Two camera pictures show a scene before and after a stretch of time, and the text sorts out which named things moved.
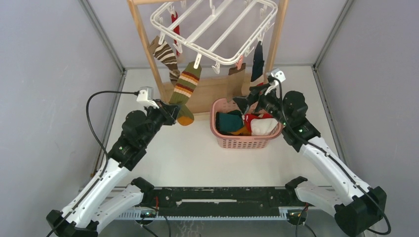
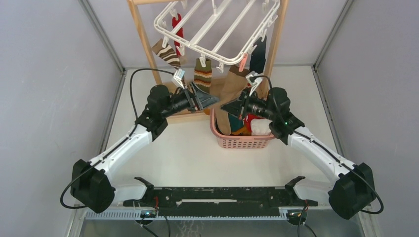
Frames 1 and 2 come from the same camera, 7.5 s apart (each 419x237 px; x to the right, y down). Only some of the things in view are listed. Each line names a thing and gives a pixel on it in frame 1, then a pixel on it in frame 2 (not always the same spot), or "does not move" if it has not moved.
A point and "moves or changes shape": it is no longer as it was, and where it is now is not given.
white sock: [262, 126] does not move
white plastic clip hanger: [222, 31] does not move
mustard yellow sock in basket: [243, 131] does not move
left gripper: [169, 112] to [196, 103]
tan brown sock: [236, 76] moves or changes shape
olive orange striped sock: [186, 84] moves or changes shape
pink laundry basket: [225, 141] does not move
